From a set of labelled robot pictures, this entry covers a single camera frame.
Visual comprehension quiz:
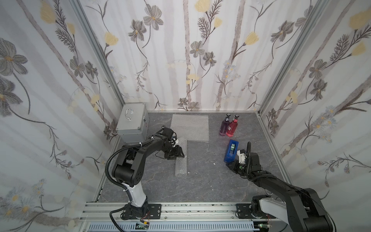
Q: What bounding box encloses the dark purple bottle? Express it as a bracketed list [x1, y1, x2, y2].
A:
[219, 113, 231, 136]

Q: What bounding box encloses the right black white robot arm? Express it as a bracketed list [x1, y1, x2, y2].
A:
[224, 140, 337, 232]

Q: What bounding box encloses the single bubble wrap sheet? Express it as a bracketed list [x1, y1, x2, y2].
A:
[175, 137, 188, 178]

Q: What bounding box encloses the grey metal case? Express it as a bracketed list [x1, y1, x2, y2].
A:
[117, 103, 149, 143]

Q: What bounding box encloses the pink red bottle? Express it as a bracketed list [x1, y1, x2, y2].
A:
[226, 114, 239, 137]

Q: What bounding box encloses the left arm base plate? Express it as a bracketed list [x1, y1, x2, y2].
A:
[120, 203, 162, 220]

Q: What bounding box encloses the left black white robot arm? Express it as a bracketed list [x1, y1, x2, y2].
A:
[105, 126, 185, 220]

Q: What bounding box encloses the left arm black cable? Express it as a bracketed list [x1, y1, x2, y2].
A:
[104, 141, 146, 232]

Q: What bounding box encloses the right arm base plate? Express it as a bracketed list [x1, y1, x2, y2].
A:
[235, 203, 275, 219]

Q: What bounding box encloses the bubble wrap sheet stack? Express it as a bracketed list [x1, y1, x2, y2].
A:
[171, 114, 209, 142]

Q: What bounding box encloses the blue tape dispenser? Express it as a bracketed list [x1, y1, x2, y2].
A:
[224, 140, 239, 163]

